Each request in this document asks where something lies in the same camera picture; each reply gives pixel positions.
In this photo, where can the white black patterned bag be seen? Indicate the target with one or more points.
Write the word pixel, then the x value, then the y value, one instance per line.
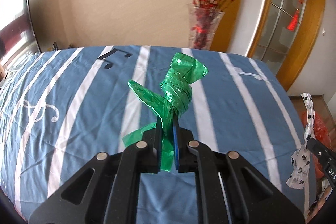
pixel 300 160

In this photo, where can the blue white striped tablecloth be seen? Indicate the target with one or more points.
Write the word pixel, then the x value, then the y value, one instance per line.
pixel 62 108

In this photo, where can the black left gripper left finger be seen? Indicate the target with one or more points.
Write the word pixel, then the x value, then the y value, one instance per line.
pixel 105 189

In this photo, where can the glass vase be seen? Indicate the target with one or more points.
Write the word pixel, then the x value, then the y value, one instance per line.
pixel 203 24

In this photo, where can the red lined trash basket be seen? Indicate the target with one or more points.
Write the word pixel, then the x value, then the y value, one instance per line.
pixel 322 135

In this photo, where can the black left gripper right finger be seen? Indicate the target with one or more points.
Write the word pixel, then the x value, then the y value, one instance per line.
pixel 229 189

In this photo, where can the wooden glass sliding door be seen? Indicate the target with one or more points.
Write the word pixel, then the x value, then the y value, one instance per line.
pixel 286 35

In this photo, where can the green plastic bag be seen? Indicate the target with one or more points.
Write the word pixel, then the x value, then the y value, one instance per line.
pixel 177 95

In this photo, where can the black television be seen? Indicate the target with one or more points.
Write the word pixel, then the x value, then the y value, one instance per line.
pixel 17 30

